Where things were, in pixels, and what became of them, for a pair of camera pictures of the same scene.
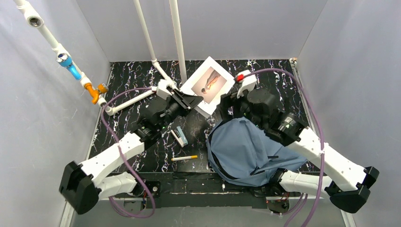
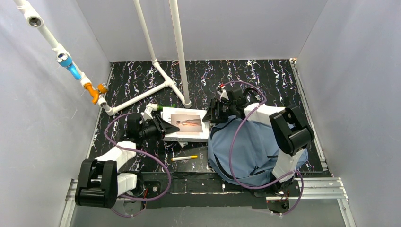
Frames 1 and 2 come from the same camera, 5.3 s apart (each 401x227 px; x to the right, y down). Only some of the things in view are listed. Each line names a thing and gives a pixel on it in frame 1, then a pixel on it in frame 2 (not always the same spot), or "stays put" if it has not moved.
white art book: [211, 82] -> [192, 127]
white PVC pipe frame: [34, 19] stays put
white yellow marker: [184, 158] stays put
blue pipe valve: [65, 60] stays put
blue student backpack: [239, 152] stays put
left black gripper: [178, 101] -> [158, 127]
